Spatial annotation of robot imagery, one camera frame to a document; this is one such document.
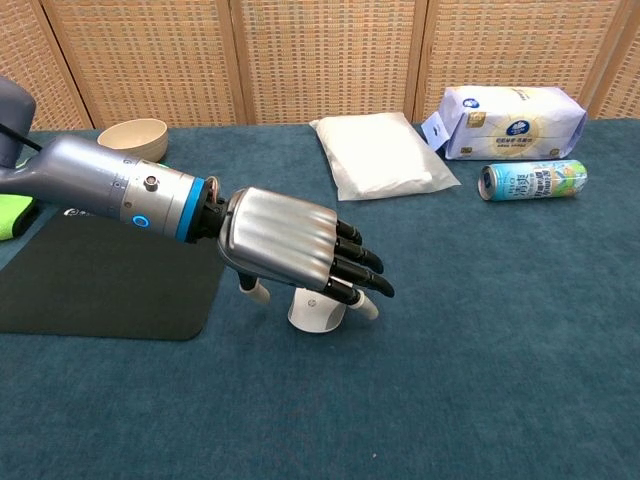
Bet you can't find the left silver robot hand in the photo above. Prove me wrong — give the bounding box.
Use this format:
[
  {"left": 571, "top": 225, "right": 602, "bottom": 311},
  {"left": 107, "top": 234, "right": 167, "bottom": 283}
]
[{"left": 215, "top": 187, "right": 396, "bottom": 321}]

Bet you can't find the white computer mouse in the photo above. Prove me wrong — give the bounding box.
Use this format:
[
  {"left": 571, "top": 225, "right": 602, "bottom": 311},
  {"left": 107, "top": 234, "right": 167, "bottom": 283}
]
[{"left": 286, "top": 288, "right": 347, "bottom": 334}]

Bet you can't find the black mouse pad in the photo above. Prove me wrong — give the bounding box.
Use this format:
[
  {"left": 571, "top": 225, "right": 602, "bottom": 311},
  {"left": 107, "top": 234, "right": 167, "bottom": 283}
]
[{"left": 0, "top": 207, "right": 226, "bottom": 343}]

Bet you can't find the white clear plastic bag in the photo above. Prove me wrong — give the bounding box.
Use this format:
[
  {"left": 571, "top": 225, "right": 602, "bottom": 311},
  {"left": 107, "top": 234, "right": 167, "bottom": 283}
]
[{"left": 308, "top": 110, "right": 462, "bottom": 202}]

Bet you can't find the beige bowl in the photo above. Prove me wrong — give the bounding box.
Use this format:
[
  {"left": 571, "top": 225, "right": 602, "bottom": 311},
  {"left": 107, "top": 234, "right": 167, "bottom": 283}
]
[{"left": 96, "top": 118, "right": 170, "bottom": 164}]

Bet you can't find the woven folding screen panel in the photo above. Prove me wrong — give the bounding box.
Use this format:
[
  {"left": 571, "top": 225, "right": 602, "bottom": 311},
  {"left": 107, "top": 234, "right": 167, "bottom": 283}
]
[
  {"left": 229, "top": 0, "right": 429, "bottom": 126},
  {"left": 589, "top": 0, "right": 640, "bottom": 121},
  {"left": 414, "top": 0, "right": 629, "bottom": 124},
  {"left": 39, "top": 0, "right": 249, "bottom": 129},
  {"left": 0, "top": 0, "right": 94, "bottom": 132}
]

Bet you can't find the blue felt table cover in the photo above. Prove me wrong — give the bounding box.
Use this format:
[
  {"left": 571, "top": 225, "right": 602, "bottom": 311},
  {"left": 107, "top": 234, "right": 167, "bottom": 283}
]
[{"left": 0, "top": 118, "right": 640, "bottom": 480}]

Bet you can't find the white tissue pack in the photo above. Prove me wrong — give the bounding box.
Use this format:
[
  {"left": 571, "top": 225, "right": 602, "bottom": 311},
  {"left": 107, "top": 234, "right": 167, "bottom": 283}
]
[{"left": 420, "top": 84, "right": 588, "bottom": 161}]

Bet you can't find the light blue drink can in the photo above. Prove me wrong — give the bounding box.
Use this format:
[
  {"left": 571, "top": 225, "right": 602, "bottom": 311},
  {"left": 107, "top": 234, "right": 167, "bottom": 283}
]
[{"left": 479, "top": 159, "right": 589, "bottom": 203}]

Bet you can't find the green cloth with black trim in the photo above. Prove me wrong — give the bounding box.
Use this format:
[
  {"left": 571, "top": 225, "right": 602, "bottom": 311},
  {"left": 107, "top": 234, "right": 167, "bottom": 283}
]
[{"left": 0, "top": 157, "right": 39, "bottom": 244}]

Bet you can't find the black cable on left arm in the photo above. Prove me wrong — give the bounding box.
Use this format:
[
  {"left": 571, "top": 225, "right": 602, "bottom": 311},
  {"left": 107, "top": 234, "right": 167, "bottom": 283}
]
[{"left": 0, "top": 122, "right": 44, "bottom": 151}]

